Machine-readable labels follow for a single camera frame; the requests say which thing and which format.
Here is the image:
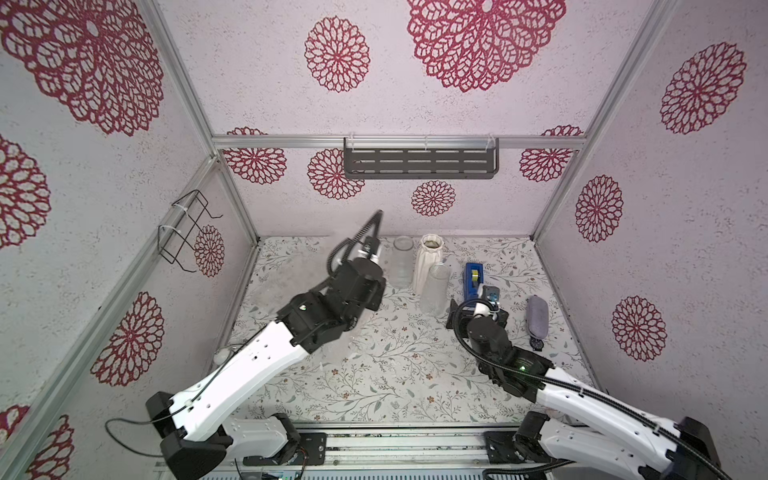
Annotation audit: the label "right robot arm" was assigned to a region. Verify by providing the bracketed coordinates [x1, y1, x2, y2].
[446, 299, 728, 479]

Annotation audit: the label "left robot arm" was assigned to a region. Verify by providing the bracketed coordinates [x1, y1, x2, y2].
[146, 211, 386, 479]

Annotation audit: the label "blue tape dispenser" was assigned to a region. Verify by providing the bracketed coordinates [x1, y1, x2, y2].
[462, 262, 484, 301]

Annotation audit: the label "white alarm clock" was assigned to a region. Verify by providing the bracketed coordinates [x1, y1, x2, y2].
[213, 347, 233, 368]

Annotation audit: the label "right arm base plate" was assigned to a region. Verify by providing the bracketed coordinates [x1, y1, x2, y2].
[483, 430, 531, 464]

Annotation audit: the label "grey slotted wall shelf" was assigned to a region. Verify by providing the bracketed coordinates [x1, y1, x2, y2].
[342, 137, 499, 180]

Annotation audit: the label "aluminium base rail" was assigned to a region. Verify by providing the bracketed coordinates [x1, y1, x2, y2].
[152, 424, 658, 478]

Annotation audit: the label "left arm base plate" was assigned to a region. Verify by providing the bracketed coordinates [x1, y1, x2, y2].
[242, 433, 327, 467]

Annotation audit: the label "black wire wall rack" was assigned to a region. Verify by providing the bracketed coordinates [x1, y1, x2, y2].
[155, 189, 223, 274]

